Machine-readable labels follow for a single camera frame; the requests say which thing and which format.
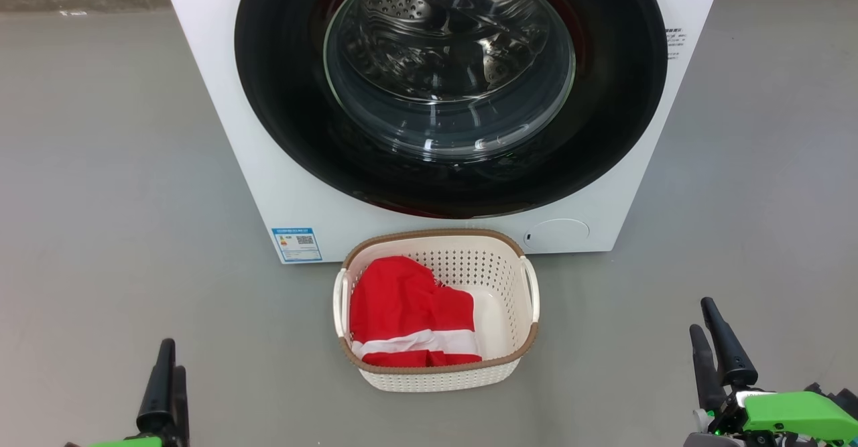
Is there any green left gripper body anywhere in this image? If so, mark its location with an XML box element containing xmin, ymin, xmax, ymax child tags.
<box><xmin>64</xmin><ymin>436</ymin><xmax>166</xmax><ymax>447</ymax></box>

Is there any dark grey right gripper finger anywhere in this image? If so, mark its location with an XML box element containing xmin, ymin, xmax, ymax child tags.
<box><xmin>700</xmin><ymin>297</ymin><xmax>759</xmax><ymax>389</ymax></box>
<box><xmin>689</xmin><ymin>324</ymin><xmax>728</xmax><ymax>414</ymax></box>

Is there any cream laundry basket brown rim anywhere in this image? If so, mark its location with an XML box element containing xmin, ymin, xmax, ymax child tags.
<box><xmin>333</xmin><ymin>228</ymin><xmax>540</xmax><ymax>393</ymax></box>

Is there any red garment white band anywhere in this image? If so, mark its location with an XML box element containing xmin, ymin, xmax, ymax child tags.
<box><xmin>349</xmin><ymin>255</ymin><xmax>483</xmax><ymax>369</ymax></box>

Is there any blue energy label sticker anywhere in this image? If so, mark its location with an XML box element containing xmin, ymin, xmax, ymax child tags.
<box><xmin>271</xmin><ymin>227</ymin><xmax>323</xmax><ymax>263</ymax></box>

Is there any black round washer door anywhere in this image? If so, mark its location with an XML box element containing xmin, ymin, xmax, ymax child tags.
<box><xmin>234</xmin><ymin>0</ymin><xmax>669</xmax><ymax>220</ymax></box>

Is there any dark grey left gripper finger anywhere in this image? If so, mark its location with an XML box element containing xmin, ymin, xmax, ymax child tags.
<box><xmin>164</xmin><ymin>365</ymin><xmax>190</xmax><ymax>447</ymax></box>
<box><xmin>136</xmin><ymin>338</ymin><xmax>177</xmax><ymax>434</ymax></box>

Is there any white front-load washing machine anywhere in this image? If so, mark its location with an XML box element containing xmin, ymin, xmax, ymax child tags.
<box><xmin>156</xmin><ymin>0</ymin><xmax>728</xmax><ymax>265</ymax></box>

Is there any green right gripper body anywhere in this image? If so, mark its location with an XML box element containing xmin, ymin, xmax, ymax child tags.
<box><xmin>684</xmin><ymin>383</ymin><xmax>858</xmax><ymax>447</ymax></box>

